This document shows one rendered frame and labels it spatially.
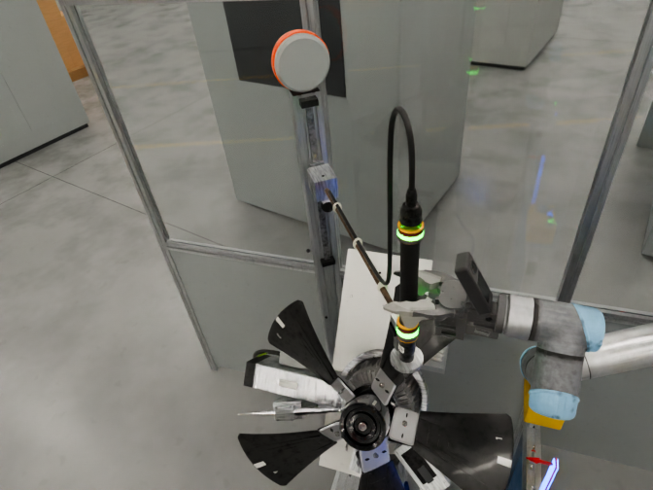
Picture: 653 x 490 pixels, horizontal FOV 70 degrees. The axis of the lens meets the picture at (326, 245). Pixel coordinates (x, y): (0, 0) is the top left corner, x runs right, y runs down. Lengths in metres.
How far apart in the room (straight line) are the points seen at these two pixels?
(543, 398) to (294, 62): 0.98
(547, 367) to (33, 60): 6.06
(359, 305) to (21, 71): 5.39
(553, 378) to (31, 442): 2.80
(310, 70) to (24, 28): 5.21
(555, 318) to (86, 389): 2.81
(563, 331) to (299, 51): 0.92
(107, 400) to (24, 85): 4.13
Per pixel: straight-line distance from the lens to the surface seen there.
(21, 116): 6.36
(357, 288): 1.44
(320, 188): 1.37
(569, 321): 0.87
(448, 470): 1.25
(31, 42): 6.37
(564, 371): 0.88
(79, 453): 3.00
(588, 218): 1.62
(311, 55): 1.34
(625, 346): 1.03
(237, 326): 2.50
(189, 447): 2.75
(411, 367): 1.02
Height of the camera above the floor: 2.29
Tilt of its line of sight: 39 degrees down
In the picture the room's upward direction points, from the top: 7 degrees counter-clockwise
